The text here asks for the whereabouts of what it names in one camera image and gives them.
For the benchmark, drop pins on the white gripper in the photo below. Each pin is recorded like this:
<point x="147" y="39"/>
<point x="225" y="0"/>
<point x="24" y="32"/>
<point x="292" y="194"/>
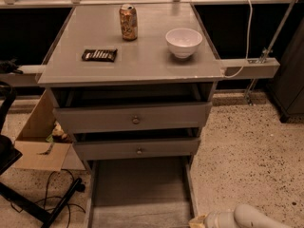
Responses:
<point x="211" y="220"/>

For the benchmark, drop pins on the grey bottom drawer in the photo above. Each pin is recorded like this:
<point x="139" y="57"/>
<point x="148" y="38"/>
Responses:
<point x="141" y="193"/>

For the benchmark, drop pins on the grey drawer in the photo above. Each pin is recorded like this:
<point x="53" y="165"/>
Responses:
<point x="137" y="144"/>
<point x="143" y="113"/>
<point x="141" y="193"/>

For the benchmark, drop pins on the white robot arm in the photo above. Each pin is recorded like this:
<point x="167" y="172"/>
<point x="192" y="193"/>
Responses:
<point x="243" y="216"/>

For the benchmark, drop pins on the grey middle drawer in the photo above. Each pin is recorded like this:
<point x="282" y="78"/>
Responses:
<point x="137" y="144"/>

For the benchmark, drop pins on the grey drawer cabinet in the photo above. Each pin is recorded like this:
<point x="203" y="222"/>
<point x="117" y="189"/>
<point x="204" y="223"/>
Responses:
<point x="142" y="68"/>

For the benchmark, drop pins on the grey top drawer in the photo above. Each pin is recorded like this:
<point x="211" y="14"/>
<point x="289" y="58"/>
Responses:
<point x="143" y="113"/>

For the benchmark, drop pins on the dark cabinet at right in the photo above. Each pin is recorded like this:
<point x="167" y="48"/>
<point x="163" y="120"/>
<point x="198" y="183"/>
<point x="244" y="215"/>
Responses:
<point x="287" y="87"/>

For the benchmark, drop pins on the items inside cardboard box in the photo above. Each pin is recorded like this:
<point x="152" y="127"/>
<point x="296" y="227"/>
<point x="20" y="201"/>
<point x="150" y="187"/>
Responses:
<point x="58" y="135"/>

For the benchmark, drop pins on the open cardboard box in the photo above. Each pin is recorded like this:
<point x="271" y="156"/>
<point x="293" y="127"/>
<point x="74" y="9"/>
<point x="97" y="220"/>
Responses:
<point x="32" y="142"/>

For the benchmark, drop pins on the white bowl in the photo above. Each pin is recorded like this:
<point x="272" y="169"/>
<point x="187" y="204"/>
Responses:
<point x="183" y="42"/>

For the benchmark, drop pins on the metal diagonal rod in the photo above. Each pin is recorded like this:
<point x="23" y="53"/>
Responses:
<point x="265" y="52"/>

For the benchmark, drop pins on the dark chocolate bar wrapper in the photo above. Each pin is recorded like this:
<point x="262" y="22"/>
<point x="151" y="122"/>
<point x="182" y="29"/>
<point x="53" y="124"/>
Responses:
<point x="99" y="55"/>

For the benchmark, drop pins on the black chair base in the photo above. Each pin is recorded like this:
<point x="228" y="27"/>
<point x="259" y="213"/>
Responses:
<point x="40" y="199"/>

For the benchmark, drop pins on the gold soda can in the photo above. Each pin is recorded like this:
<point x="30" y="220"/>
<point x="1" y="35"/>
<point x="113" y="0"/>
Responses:
<point x="129" y="22"/>

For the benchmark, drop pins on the grey horizontal rail beam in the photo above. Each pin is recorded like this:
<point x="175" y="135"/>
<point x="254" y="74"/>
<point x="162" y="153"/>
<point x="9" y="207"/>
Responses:
<point x="248" y="69"/>

